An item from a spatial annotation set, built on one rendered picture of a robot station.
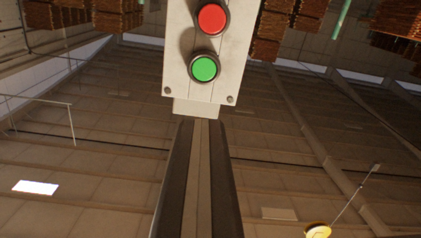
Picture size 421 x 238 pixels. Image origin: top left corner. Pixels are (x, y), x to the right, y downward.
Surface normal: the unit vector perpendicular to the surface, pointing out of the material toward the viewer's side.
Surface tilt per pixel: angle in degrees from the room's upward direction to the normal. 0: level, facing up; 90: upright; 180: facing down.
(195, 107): 90
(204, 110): 90
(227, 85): 90
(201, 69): 90
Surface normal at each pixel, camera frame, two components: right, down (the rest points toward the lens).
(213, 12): 0.02, 0.49
